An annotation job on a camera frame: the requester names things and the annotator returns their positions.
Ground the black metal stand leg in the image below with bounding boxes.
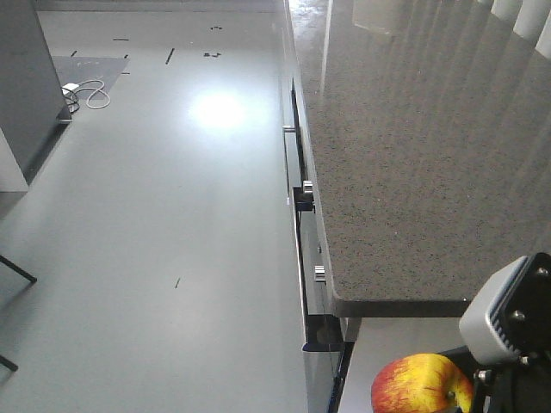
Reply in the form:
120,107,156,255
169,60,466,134
0,256,38,284

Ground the grey speckled kitchen counter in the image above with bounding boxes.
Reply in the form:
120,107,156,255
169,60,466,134
289,1,550,317

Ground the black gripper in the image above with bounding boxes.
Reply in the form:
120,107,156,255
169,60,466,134
443,346,550,412

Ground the silver oven knob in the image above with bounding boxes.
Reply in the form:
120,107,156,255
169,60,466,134
301,180,313,196
313,265,326,283

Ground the silver oven knob upper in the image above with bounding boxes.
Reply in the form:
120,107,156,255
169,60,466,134
301,180,313,196

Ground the red yellow apple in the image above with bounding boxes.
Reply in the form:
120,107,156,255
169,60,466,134
371,353,474,412

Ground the glossy black oven front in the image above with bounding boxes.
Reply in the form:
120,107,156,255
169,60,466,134
282,82,353,412

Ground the silver oven knob lower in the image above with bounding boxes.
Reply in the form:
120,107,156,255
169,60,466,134
313,265,326,283

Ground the white power adapter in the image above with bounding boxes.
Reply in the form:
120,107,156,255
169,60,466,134
61,83,79,96

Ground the white coiled cable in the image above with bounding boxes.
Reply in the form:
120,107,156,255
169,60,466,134
64,79,111,110

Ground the grey cabinet at left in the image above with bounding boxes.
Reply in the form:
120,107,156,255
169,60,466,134
1,1,71,193

